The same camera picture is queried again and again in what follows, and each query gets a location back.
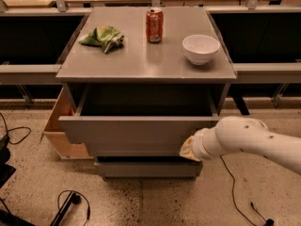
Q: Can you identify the grey top drawer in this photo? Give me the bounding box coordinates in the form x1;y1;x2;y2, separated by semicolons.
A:
59;97;218;157

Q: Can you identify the grey drawer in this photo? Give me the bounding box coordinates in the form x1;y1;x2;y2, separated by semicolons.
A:
95;156;203;180
59;97;218;157

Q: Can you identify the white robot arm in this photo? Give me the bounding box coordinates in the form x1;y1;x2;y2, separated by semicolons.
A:
180;117;301;174

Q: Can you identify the grey lower drawer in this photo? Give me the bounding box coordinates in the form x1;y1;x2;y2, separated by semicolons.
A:
95;156;203;180

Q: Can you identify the grey drawer cabinet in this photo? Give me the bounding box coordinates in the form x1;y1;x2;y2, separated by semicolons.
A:
55;6;238;157

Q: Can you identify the white bowl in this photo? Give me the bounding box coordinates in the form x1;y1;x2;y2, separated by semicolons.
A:
182;35;220;65

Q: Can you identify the cardboard box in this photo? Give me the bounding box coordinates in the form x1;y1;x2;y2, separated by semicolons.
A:
43;89;91;159

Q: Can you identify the orange soda can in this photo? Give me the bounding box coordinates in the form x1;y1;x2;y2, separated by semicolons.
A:
146;8;164;42

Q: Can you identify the green chip bag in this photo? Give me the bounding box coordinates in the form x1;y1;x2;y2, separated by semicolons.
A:
79;25;124;54

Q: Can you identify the black cable right floor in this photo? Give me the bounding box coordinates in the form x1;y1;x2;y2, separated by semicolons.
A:
219;155;276;226

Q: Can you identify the black cable floor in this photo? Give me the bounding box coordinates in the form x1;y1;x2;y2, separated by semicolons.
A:
219;155;276;226
0;112;32;146

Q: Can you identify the black stand with cable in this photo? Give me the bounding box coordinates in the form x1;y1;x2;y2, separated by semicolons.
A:
50;189;91;226

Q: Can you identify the black cable left floor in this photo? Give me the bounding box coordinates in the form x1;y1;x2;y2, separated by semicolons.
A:
0;112;32;146

